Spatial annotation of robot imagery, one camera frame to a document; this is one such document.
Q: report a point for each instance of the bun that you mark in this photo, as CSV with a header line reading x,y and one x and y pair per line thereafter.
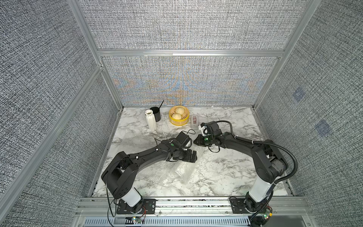
x,y
180,110
177,116

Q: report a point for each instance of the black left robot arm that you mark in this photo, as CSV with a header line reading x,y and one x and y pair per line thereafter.
x,y
120,174

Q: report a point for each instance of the front bun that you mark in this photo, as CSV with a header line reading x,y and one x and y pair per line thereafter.
x,y
177,116

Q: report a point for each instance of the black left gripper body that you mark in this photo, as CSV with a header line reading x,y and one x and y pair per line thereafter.
x,y
185,155

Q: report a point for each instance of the small clear box red contents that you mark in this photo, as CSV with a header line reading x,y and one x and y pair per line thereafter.
x,y
194,122

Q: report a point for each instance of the yellow steamer basket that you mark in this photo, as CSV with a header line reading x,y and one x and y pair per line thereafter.
x,y
185,116

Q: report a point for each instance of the black cup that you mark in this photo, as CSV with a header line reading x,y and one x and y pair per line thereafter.
x,y
156,112

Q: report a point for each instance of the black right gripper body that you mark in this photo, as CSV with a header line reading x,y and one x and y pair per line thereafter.
x,y
208,140

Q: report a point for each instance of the white ribbed wide vase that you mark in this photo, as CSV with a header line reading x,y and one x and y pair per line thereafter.
x,y
184,170

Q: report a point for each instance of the back bun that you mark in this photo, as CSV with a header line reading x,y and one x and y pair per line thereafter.
x,y
180,110

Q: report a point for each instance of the aluminium front rail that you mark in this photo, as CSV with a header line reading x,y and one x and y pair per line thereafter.
x,y
194,212

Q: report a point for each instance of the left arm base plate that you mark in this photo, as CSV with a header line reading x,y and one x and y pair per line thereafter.
x,y
144,206

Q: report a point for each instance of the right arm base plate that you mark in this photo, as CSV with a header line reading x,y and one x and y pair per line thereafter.
x,y
242,205

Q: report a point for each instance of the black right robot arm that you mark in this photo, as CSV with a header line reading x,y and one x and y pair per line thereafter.
x,y
268,161

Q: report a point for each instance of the white ribbed slim vase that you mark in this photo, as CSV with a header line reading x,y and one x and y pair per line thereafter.
x,y
151,121

